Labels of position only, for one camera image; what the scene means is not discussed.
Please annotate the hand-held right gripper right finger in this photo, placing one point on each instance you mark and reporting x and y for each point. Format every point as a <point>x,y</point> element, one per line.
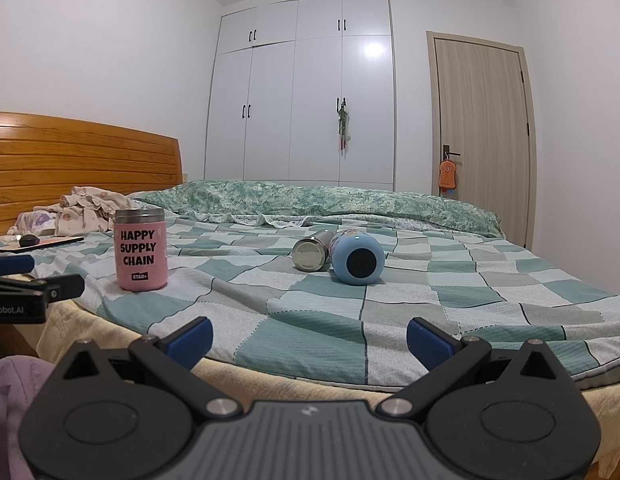
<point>429,341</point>

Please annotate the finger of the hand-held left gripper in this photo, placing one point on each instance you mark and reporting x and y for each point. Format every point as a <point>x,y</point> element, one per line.
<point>50,287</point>
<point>10,264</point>

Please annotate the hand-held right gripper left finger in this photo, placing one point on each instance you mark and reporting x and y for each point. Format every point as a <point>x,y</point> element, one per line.
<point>192,341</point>

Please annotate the light blue cup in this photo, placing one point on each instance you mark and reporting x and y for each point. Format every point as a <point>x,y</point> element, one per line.
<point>359,260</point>

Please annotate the pink printed cup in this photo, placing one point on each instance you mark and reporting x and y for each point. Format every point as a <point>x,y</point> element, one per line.
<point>141,255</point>

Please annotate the small black round object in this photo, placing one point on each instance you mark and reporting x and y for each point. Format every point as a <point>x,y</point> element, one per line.
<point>29,240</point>

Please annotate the flat dark tablet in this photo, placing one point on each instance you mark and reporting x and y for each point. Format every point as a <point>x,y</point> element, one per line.
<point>55,243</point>

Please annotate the green checkered bedsheet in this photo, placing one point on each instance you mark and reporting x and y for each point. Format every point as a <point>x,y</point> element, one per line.
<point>440,285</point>

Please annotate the pile of patterned clothes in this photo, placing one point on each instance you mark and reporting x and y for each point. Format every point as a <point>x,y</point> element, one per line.
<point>82,212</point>

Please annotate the purple cloth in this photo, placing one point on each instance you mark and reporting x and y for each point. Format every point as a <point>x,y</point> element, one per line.
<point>12,410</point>

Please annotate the wooden headboard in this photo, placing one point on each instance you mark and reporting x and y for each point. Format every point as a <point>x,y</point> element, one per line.
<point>80,160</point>

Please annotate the yellow mattress cover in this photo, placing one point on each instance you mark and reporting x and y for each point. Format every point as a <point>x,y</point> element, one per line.
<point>310,390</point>

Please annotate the orange hanging pouch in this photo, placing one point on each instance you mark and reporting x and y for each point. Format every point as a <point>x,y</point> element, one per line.
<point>447,176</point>

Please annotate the green floral quilt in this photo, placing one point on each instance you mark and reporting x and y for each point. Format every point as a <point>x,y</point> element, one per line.
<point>310,202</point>

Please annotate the light wooden door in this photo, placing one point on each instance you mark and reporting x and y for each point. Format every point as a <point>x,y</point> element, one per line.
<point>482,125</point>

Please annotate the green hanging ornament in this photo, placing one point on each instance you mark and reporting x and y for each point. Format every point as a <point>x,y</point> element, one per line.
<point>343,122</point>

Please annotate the white wardrobe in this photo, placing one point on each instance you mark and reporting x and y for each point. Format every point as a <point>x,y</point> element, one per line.
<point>300,95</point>

